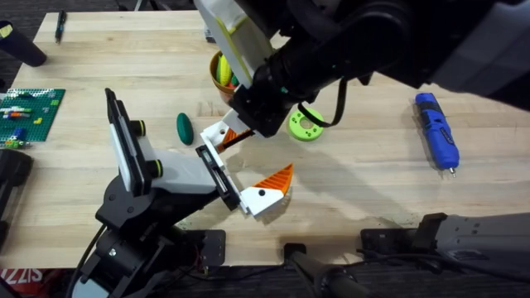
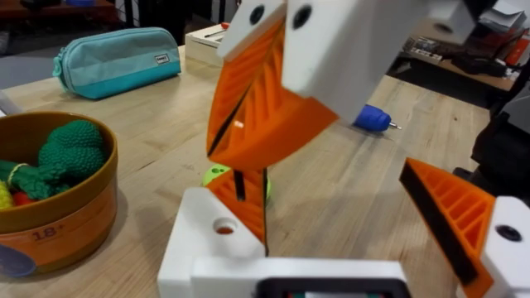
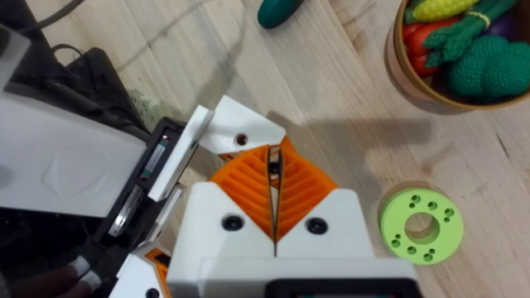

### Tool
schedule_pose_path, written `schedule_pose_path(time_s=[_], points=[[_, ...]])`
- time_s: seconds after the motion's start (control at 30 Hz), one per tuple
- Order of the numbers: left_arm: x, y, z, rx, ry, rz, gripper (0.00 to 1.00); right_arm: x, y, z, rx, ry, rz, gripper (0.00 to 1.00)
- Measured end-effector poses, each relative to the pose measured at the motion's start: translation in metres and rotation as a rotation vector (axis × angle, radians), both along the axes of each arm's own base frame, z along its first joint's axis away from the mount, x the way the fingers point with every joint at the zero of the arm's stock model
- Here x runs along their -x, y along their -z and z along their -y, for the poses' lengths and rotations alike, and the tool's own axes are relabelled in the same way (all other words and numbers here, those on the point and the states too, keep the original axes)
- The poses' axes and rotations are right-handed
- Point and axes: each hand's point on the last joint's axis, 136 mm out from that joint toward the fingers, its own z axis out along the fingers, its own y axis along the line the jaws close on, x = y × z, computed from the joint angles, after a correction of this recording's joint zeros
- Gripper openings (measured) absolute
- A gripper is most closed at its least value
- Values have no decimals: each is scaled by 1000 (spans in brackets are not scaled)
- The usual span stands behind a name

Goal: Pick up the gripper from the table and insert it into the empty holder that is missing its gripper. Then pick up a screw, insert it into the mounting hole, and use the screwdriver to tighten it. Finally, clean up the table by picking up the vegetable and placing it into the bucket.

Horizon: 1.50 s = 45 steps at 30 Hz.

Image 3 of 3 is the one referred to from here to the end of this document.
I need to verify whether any white orange right gripper left finger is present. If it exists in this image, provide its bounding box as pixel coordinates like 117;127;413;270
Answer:
166;144;277;298

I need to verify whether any finger of the white orange left gripper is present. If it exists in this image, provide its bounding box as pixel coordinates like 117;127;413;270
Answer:
108;247;173;298

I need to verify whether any white orange right gripper right finger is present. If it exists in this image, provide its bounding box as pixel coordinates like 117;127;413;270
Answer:
275;136;376;258

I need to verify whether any finger of the bare white block left gripper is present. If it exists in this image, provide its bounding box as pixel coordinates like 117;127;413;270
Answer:
198;94;287;157

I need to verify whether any green disc with holes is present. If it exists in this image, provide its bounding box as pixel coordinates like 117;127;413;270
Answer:
378;187;465;267

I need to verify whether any dark green toy cucumber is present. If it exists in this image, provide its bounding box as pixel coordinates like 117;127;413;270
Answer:
256;0;306;31

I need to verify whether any brown tub with toys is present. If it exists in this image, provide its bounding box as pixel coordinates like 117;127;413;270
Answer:
384;0;530;115

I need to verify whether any black cable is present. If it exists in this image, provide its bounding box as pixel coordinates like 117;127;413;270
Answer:
15;0;86;36

